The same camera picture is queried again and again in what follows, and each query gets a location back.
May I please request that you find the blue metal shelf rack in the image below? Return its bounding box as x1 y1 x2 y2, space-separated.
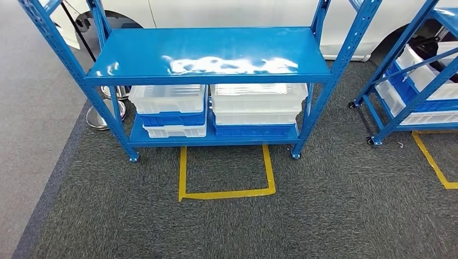
18 0 383 163

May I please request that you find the blue wheeled shelf rack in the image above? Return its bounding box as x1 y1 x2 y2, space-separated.
347 0 458 147

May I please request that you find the blue plastic bin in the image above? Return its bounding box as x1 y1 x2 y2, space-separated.
384 62 458 114
212 119 298 138
137 108 208 128

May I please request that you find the translucent white plastic bin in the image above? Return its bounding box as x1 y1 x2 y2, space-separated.
212 106 302 126
210 83 309 114
127 84 207 115
374 79 458 126
395 40 458 101
142 121 208 139

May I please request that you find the yellow floor tape square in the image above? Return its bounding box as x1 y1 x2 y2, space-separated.
411 131 458 190
177 144 277 203

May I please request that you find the black pole stanchion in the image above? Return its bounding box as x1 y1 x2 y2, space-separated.
60 0 131 102

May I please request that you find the white car with red stripe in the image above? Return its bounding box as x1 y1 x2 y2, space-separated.
37 0 458 63

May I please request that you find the chrome base stanchion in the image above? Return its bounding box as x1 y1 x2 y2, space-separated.
85 99 127 132

